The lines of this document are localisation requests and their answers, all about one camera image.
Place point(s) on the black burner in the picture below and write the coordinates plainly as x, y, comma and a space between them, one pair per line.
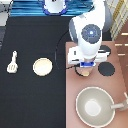
106, 49
106, 69

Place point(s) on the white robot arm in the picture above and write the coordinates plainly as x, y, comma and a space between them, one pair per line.
86, 31

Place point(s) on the pink stove board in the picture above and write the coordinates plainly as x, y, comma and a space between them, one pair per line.
114, 85

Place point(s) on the cream slotted spatula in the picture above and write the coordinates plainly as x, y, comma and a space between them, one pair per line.
12, 66

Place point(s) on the pink pot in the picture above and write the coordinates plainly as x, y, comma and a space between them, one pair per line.
83, 71

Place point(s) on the black burner top right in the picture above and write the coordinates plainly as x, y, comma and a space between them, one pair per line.
106, 49

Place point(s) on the cream round plate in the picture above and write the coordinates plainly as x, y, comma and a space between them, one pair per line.
42, 66

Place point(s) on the black table mat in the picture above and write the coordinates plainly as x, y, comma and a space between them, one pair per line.
32, 72

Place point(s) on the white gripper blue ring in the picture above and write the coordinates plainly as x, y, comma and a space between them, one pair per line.
76, 58

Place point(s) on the black burner bottom right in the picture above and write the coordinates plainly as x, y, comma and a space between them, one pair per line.
106, 69

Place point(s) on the grey wok pan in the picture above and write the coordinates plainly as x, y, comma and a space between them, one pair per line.
96, 108

